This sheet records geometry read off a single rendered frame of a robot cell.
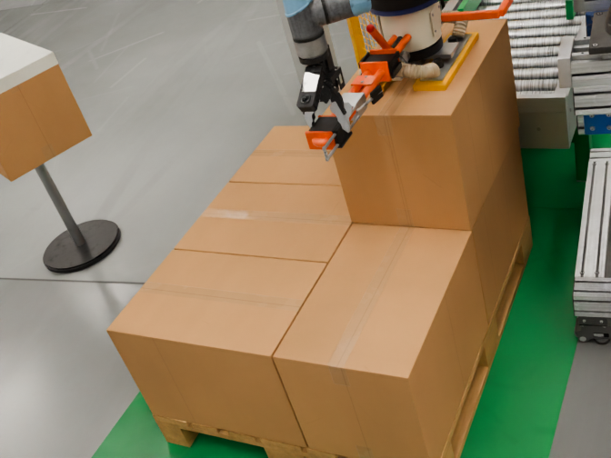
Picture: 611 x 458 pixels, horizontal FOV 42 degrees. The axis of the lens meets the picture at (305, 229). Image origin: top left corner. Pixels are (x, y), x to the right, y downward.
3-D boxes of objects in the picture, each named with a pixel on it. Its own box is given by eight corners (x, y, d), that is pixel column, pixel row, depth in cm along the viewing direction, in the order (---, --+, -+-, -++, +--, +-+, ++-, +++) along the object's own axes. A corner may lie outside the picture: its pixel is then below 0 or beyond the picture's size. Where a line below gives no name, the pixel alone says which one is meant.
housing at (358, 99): (345, 107, 212) (342, 92, 209) (369, 106, 209) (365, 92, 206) (335, 121, 207) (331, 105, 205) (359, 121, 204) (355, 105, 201)
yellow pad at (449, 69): (448, 38, 253) (446, 24, 251) (479, 36, 249) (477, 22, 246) (413, 91, 231) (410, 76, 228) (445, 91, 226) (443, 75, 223)
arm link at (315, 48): (315, 43, 180) (285, 44, 184) (320, 61, 182) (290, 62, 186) (329, 28, 185) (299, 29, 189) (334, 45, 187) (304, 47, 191)
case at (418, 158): (413, 124, 296) (392, 24, 274) (520, 124, 277) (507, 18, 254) (351, 222, 256) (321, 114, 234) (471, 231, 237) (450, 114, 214)
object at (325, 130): (323, 131, 204) (318, 114, 201) (349, 132, 200) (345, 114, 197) (309, 149, 198) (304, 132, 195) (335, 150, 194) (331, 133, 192)
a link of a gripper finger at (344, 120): (365, 118, 196) (344, 88, 193) (355, 131, 192) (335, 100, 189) (355, 123, 198) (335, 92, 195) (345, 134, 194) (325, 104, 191)
